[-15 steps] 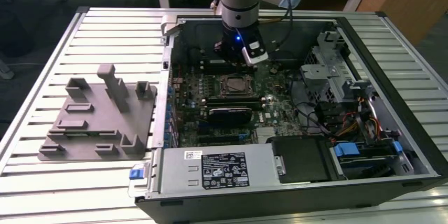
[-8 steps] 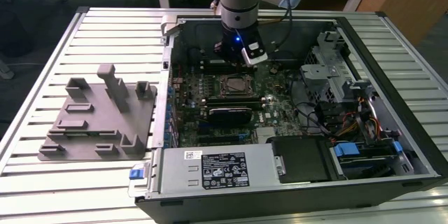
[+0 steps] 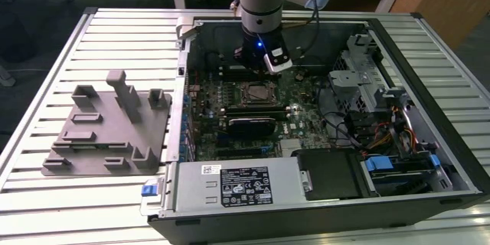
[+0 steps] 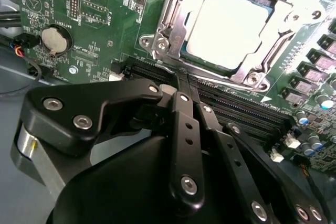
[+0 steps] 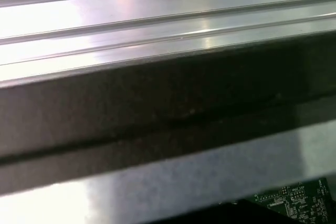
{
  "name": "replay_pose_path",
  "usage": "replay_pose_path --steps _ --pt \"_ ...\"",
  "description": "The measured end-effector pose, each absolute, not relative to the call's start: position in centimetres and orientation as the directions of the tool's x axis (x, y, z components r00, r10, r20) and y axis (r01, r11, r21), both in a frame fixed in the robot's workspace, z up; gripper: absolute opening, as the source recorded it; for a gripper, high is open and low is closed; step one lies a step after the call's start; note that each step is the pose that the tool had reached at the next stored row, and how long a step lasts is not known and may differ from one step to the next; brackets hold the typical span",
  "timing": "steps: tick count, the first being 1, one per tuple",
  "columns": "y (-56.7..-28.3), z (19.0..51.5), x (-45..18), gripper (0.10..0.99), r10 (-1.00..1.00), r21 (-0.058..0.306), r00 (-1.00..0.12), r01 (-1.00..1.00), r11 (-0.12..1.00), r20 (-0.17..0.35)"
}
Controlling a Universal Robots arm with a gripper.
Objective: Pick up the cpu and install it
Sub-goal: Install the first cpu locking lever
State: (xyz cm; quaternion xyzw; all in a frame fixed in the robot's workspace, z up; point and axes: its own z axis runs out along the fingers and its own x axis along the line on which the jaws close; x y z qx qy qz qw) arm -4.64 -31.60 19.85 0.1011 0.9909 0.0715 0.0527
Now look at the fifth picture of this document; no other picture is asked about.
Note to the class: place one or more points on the black open PC case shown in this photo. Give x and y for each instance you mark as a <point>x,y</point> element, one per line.
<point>157,98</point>

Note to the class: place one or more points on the green motherboard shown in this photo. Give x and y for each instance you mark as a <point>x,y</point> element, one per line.
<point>302,203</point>

